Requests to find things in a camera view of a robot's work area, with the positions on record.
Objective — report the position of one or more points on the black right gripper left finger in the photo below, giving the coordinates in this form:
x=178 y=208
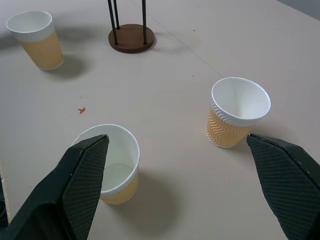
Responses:
x=72 y=190

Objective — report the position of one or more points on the brown round stand with rods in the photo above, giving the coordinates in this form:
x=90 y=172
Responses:
x=131 y=37

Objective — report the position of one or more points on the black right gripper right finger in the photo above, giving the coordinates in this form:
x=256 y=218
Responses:
x=285 y=180

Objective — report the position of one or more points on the small red paper scrap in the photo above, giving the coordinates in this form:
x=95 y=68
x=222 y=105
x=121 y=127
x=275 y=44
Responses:
x=81 y=110

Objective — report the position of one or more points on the orange ripple paper cup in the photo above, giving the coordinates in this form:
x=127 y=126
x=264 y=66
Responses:
x=125 y=160
x=232 y=117
x=40 y=40

